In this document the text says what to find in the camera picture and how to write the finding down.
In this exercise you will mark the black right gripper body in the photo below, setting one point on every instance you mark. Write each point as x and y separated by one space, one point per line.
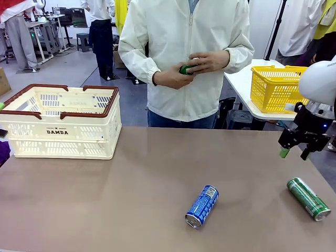
312 128

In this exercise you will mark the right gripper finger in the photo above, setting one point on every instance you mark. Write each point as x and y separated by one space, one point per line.
287 140
316 147

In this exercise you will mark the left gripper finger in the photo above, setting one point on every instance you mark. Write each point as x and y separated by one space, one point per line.
1 106
3 133

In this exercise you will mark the green drink can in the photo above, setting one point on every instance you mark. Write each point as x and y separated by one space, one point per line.
307 198
186 69

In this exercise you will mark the blue drink can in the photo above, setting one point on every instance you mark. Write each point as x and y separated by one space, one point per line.
203 206

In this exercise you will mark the person's right forearm in sleeve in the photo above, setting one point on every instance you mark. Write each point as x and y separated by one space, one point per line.
136 65

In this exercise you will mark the person's left forearm in sleeve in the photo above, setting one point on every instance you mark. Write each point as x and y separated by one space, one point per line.
241 57

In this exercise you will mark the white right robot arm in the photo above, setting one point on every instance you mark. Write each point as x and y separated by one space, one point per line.
319 81

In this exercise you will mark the yellow plastic basket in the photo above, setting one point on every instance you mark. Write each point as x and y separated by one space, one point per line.
275 92

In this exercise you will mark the person's left hand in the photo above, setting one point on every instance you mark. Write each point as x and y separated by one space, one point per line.
212 61

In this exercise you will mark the person's right hand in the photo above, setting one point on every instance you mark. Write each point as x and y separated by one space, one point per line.
170 78

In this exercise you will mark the purple cloth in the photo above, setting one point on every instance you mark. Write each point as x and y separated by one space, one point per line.
4 153

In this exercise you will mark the cardboard box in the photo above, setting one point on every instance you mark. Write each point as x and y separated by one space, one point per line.
117 59
4 81

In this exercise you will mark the black stool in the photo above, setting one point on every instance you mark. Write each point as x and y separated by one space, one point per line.
242 119

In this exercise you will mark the black bag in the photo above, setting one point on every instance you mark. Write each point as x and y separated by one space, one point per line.
225 113

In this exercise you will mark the bystander in grey trousers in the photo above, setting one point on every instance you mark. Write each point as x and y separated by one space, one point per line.
18 36

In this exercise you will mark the white side table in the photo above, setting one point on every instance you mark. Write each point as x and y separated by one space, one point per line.
241 78

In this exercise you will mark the white standing desk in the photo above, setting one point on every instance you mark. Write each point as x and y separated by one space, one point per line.
43 29

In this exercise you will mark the bystander in yellow vest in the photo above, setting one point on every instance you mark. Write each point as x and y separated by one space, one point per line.
325 34

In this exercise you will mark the bystander in white shirt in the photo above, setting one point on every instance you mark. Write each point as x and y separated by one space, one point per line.
296 26

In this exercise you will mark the grey plastic stool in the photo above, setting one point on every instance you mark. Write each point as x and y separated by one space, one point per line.
83 42

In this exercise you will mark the black tripod pole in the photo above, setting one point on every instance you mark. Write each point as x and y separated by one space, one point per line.
275 29

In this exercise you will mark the bystander in dark trousers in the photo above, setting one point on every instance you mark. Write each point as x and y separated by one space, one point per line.
101 39

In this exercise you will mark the yellow hanging garment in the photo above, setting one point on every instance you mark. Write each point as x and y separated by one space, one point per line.
120 18

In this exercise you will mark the person in cream jacket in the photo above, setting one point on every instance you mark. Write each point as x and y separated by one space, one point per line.
178 34

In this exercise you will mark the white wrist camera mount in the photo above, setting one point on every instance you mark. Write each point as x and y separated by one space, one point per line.
291 107

